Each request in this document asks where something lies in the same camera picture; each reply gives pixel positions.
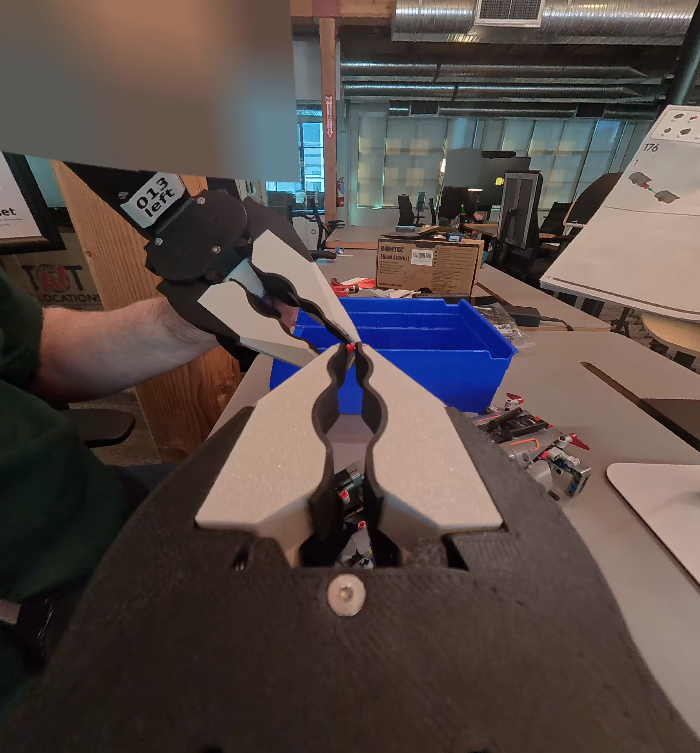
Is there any partly built lego car model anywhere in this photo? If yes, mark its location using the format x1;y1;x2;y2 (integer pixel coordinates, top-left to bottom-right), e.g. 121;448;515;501
334;393;593;570

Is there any silver air duct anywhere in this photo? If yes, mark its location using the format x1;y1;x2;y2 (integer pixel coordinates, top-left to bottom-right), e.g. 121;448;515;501
392;0;700;43

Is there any white book stand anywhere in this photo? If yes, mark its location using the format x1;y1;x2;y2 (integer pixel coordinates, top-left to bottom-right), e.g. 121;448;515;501
606;312;700;620

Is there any black pole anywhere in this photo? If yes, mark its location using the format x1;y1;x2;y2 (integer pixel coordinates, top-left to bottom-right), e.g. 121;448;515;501
667;0;700;108

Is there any wooden column red sign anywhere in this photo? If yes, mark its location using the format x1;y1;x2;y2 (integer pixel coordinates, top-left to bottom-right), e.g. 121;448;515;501
319;18;341;226

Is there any person's left hand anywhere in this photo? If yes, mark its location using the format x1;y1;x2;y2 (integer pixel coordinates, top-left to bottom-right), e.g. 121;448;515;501
159;296;224;358

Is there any blue bin white label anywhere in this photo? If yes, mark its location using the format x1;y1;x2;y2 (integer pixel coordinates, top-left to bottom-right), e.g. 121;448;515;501
269;297;518;415

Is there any clear plastic bag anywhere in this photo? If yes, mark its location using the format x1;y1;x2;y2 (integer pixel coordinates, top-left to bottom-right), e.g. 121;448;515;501
484;299;530;348

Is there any brown cardboard box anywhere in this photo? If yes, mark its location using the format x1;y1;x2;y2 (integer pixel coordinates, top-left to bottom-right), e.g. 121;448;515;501
376;235;485;298

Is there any person's left forearm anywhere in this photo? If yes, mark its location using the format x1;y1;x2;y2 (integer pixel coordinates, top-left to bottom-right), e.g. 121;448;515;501
38;297;162;404

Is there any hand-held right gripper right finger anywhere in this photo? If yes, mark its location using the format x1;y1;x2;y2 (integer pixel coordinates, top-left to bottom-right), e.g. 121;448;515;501
355;343;505;564

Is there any grey computer monitor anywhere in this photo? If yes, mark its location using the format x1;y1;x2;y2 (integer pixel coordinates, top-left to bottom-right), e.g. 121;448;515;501
499;171;544;251

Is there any printed cardboard box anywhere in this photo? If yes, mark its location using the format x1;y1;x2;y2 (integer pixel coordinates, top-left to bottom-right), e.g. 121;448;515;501
15;235;105;313

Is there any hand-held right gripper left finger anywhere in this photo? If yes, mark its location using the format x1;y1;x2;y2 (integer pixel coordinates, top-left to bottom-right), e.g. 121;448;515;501
195;345;354;567

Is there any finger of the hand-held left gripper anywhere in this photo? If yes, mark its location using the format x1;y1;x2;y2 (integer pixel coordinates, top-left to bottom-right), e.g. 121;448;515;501
249;229;363;347
197;280;321;369

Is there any lego instruction booklet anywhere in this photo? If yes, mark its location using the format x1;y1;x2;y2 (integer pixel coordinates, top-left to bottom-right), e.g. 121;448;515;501
541;105;700;323

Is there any black power adapter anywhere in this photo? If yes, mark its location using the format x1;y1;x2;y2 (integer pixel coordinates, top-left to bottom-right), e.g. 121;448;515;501
510;305;576;331

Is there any framed task sign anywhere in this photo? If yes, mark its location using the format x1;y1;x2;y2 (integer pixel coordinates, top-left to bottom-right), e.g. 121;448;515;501
0;147;67;255

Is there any wooden post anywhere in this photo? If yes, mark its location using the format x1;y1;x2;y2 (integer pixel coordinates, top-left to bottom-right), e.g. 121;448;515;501
53;162;242;466

